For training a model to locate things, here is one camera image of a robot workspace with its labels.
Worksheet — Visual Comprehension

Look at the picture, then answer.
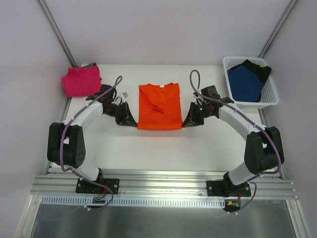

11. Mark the blue t shirt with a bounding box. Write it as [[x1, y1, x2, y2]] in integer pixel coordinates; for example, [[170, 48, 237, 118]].
[[227, 66, 264, 103]]

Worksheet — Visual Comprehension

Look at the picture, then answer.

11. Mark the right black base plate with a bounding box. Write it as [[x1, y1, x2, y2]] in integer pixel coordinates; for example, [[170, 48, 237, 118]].
[[206, 180, 251, 197]]

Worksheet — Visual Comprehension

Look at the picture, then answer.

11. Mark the orange t shirt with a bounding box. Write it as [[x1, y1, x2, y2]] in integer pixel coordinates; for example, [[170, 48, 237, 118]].
[[137, 83, 183, 130]]

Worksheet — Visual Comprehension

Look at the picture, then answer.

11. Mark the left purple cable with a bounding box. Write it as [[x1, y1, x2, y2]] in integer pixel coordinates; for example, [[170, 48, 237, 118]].
[[59, 75, 123, 211]]

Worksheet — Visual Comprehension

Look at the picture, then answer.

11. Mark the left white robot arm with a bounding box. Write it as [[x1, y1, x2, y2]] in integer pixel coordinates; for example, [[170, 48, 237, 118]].
[[47, 84, 137, 192]]

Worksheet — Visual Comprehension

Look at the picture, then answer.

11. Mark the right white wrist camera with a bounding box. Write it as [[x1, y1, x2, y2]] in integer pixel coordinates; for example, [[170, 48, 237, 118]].
[[193, 92, 202, 100]]

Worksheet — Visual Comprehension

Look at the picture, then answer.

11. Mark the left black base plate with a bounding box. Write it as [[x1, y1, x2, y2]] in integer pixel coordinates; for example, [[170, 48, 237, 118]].
[[75, 178, 120, 194]]

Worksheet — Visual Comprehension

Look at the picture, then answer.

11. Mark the grey folded t shirt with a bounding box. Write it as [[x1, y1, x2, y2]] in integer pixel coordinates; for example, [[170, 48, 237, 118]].
[[83, 62, 97, 68]]

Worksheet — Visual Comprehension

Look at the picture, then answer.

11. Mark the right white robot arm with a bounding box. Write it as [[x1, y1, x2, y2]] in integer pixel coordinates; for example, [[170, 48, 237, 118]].
[[182, 86, 285, 197]]

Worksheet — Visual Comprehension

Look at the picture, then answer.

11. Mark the pink folded t shirt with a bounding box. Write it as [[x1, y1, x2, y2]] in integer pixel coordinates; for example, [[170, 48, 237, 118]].
[[61, 66, 101, 97]]

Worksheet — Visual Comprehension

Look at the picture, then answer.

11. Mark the aluminium mounting rail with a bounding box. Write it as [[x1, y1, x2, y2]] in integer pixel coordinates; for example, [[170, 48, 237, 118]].
[[31, 168, 299, 200]]

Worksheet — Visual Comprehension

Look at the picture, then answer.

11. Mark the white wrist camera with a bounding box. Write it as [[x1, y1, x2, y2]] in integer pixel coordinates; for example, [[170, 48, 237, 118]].
[[193, 92, 202, 100], [122, 92, 129, 99]]

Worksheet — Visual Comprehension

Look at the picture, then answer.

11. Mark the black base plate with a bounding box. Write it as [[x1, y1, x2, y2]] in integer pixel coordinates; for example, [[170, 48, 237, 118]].
[[75, 178, 120, 194], [206, 180, 251, 197]]

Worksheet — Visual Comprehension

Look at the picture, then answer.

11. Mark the white plastic basket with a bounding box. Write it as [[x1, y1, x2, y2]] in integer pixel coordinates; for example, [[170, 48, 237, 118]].
[[222, 56, 279, 109]]

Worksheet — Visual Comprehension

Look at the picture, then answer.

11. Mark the black t shirt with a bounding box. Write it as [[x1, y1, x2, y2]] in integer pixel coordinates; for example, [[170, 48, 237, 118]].
[[241, 59, 271, 84]]

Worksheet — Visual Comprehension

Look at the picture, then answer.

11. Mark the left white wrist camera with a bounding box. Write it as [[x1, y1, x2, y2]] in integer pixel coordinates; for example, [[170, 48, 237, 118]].
[[122, 92, 129, 99]]

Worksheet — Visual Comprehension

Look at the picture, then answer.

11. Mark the white slotted cable duct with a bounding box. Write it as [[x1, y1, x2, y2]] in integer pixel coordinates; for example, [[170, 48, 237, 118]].
[[41, 195, 225, 209]]

